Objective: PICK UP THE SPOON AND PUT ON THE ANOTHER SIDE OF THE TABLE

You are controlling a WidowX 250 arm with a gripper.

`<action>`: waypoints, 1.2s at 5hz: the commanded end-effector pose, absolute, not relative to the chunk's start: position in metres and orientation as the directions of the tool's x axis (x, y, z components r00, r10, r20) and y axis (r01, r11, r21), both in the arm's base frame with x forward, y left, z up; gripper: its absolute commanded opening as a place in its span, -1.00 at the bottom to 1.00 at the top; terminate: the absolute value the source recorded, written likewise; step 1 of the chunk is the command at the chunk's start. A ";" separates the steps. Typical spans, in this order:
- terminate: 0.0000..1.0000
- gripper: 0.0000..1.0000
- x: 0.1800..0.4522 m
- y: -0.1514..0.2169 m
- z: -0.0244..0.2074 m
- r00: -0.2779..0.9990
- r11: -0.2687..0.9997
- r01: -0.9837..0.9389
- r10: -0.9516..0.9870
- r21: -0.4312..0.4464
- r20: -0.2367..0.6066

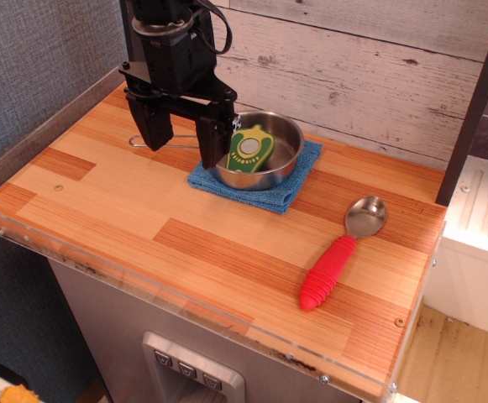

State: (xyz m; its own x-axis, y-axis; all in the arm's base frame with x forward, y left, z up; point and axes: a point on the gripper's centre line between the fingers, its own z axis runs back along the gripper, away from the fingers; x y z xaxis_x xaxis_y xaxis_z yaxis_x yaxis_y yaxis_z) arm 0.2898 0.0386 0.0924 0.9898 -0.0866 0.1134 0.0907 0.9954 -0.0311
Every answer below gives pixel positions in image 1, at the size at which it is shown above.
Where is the grey toy cabinet front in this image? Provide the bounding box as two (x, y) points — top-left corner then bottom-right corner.
(50, 260), (358, 402)

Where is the silver dispenser button panel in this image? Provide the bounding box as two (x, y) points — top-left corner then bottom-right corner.
(142, 331), (246, 402)

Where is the red handled metal spoon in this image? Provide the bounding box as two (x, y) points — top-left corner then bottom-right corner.
(299, 196), (386, 311)

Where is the blue folded cloth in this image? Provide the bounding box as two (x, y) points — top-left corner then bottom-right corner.
(187, 140), (323, 214)

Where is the small steel pan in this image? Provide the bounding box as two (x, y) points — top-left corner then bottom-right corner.
(138, 109), (304, 191)

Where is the green toy pepper slice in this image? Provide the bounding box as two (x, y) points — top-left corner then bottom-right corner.
(225, 124), (275, 173)

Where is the yellow object bottom left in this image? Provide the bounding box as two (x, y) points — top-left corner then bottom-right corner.
(0, 385), (40, 403)

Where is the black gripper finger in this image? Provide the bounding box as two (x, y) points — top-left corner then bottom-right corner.
(197, 111), (236, 170)
(126, 94), (174, 151)

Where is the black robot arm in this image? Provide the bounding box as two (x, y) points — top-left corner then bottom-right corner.
(119, 1), (239, 170)

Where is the dark right frame post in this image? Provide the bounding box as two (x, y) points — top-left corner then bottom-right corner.
(435, 52), (488, 207)

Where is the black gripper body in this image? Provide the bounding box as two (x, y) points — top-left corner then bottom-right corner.
(120, 28), (237, 114)

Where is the clear acrylic front guard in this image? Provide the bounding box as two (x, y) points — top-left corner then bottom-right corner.
(0, 196), (444, 402)

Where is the white toy sink unit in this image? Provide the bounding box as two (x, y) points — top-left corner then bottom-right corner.
(423, 156), (488, 332)

